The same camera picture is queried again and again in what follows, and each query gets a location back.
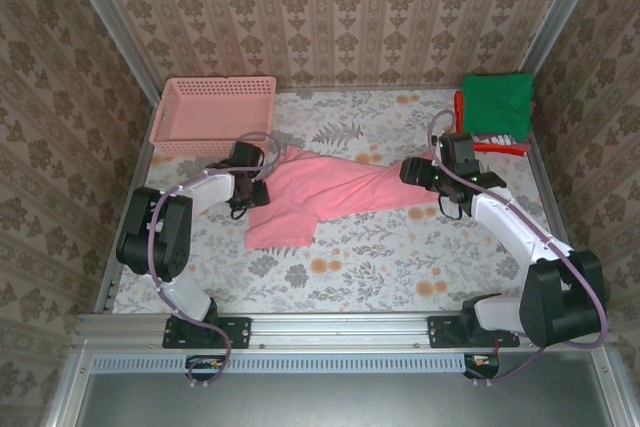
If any grey metal panel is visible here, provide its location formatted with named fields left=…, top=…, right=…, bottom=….
left=74, top=371, right=619, bottom=427

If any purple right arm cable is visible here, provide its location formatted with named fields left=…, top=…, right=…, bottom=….
left=427, top=109, right=612, bottom=386

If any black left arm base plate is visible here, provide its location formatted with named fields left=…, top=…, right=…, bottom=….
left=162, top=315, right=251, bottom=350

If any pink plastic basket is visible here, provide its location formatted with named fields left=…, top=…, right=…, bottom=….
left=148, top=75, right=278, bottom=158

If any aluminium mounting rail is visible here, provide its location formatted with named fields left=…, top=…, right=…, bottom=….
left=74, top=311, right=611, bottom=353

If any pink t-shirt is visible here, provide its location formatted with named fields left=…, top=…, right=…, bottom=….
left=245, top=144, right=451, bottom=251

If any grey printed folded t-shirt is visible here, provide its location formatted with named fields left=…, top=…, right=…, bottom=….
left=472, top=132, right=521, bottom=148

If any floral tablecloth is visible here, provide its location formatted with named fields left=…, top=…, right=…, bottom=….
left=112, top=89, right=576, bottom=316

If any small circuit board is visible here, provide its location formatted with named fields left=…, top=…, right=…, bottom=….
left=185, top=354, right=226, bottom=373
left=464, top=352, right=501, bottom=378

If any grey slotted cable duct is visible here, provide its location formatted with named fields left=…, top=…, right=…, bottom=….
left=92, top=352, right=501, bottom=374

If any green folded t-shirt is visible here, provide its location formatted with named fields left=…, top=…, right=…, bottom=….
left=460, top=72, right=535, bottom=143

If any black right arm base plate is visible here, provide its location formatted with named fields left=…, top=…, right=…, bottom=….
left=427, top=315, right=521, bottom=350

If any aluminium frame post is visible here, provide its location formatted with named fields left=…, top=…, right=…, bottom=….
left=522, top=0, right=609, bottom=78
left=58, top=0, right=166, bottom=103

